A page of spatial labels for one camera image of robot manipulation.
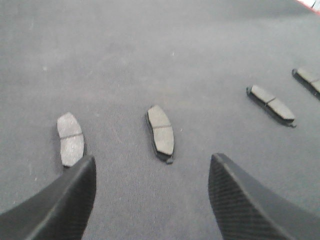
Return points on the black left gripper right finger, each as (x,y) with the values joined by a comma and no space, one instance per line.
(244,209)

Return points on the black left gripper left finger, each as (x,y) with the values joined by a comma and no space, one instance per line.
(60,211)

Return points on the second-right grey brake pad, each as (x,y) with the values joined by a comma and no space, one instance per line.
(271,104)

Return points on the second-left grey brake pad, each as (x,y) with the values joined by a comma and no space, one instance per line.
(162,134)

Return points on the dark conveyor belt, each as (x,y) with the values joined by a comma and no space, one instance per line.
(108,61)

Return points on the red conveyor frame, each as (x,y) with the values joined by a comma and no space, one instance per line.
(313,5)

